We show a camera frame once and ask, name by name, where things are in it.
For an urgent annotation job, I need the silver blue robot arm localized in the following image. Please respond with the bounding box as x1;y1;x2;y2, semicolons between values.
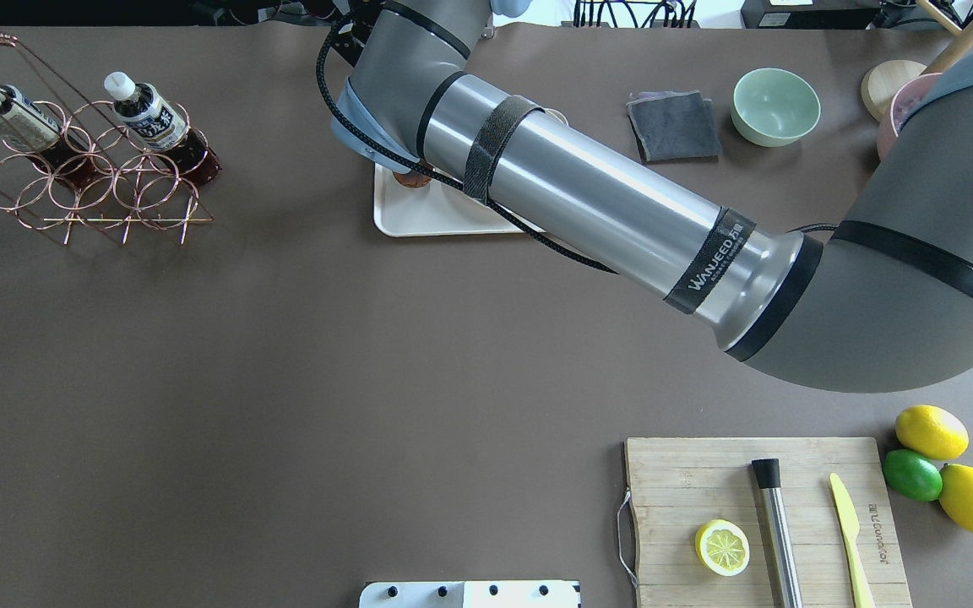
332;1;973;393

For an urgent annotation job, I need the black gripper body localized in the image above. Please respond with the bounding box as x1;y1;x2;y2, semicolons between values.
334;12;379;67

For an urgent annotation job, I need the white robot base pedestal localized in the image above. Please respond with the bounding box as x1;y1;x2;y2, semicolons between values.
358;578;583;607

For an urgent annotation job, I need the tea bottle in rack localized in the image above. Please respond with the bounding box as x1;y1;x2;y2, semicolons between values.
0;84;106;190
103;72;221;187

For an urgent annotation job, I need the mint green bowl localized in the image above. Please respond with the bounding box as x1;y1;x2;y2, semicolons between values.
731;67;822;149

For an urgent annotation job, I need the wooden cutting board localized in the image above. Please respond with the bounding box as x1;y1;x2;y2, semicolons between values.
624;437;912;607

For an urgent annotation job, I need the copper wire bottle rack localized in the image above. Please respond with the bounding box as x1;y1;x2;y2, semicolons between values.
0;31;221;246

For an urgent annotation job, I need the grey folded cloth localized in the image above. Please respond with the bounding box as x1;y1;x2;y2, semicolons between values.
626;91;722;163

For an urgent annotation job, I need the half cut lemon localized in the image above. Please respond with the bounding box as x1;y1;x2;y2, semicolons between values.
693;518;752;577

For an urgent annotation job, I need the yellow plastic knife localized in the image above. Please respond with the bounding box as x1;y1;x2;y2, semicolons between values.
828;472;876;607

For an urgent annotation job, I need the yellow lemon near board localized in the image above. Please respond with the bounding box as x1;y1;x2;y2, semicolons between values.
894;404;970;459

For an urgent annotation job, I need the pink bowl with ice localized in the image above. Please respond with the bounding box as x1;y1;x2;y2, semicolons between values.
876;73;943;161

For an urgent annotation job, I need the steel muddler rod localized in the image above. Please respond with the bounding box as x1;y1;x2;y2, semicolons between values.
752;458;804;607

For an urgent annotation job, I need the white serving tray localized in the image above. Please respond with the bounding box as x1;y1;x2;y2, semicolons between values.
373;163;521;237

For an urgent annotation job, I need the green lime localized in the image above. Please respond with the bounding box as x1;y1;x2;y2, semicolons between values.
882;448;943;502

